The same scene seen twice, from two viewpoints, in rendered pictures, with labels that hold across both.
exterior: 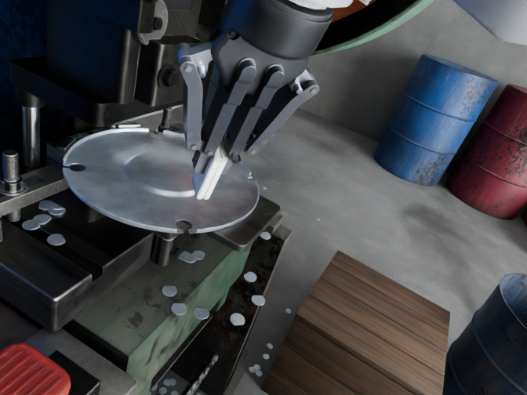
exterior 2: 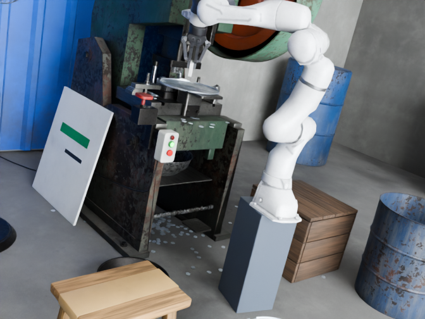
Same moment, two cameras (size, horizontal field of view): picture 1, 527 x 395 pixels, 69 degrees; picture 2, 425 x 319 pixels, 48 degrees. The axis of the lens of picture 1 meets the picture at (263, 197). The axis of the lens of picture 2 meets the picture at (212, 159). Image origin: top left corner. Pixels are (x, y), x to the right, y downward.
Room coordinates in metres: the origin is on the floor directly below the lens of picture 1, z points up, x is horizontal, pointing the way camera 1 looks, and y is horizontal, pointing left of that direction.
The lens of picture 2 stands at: (-1.41, -1.13, 1.16)
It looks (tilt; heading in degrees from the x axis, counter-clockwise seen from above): 17 degrees down; 29
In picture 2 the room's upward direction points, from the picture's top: 12 degrees clockwise
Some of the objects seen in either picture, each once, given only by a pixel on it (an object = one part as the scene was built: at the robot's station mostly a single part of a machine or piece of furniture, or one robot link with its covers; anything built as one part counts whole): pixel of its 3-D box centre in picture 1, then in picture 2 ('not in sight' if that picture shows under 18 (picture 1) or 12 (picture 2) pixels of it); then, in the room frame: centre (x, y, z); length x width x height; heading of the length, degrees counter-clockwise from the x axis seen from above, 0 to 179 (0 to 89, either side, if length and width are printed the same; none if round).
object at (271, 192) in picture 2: not in sight; (279, 194); (0.31, -0.50, 0.52); 0.22 x 0.19 x 0.14; 58
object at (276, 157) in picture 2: not in sight; (291, 144); (0.36, -0.47, 0.71); 0.18 x 0.11 x 0.25; 164
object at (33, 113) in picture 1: (30, 122); (154, 71); (0.48, 0.35, 0.81); 0.02 x 0.02 x 0.14
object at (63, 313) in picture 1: (100, 194); (170, 100); (0.54, 0.27, 0.68); 0.45 x 0.30 x 0.06; 165
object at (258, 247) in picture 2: not in sight; (256, 253); (0.33, -0.46, 0.23); 0.18 x 0.18 x 0.45; 58
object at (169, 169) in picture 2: not in sight; (159, 159); (0.54, 0.27, 0.36); 0.34 x 0.34 x 0.10
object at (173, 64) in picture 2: (107, 92); (176, 64); (0.54, 0.28, 0.86); 0.20 x 0.16 x 0.05; 165
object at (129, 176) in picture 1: (168, 172); (190, 86); (0.51, 0.15, 0.78); 0.29 x 0.29 x 0.01
